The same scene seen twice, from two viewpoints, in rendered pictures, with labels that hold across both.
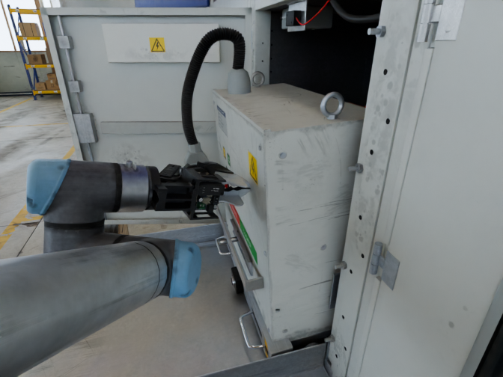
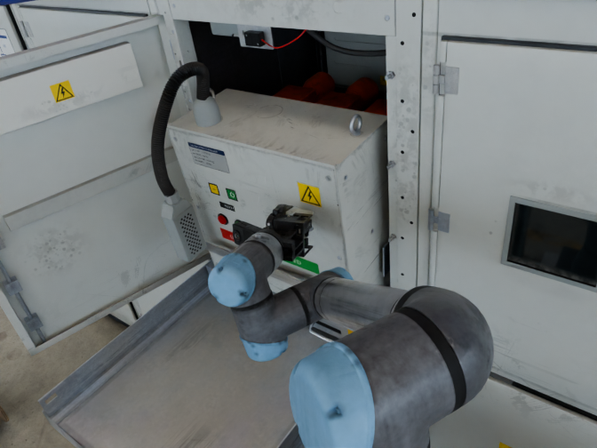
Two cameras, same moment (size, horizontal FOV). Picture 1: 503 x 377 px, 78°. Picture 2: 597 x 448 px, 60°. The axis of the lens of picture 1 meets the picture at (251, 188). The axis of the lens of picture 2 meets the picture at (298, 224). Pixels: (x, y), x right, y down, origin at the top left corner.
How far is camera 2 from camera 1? 0.68 m
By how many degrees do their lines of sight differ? 30
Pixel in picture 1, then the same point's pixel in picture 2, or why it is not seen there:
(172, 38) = (79, 77)
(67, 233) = (267, 305)
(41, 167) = (238, 267)
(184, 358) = not seen: hidden behind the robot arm
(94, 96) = not seen: outside the picture
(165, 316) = (238, 375)
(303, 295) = (366, 276)
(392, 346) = (457, 266)
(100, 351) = (215, 435)
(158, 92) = (71, 148)
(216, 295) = not seen: hidden behind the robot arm
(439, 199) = (467, 172)
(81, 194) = (263, 273)
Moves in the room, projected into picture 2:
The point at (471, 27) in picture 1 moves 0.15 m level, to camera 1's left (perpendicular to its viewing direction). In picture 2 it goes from (465, 90) to (404, 119)
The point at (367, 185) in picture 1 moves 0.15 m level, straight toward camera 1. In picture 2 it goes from (404, 174) to (439, 211)
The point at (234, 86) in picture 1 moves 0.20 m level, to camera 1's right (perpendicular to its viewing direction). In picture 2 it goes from (209, 118) to (278, 91)
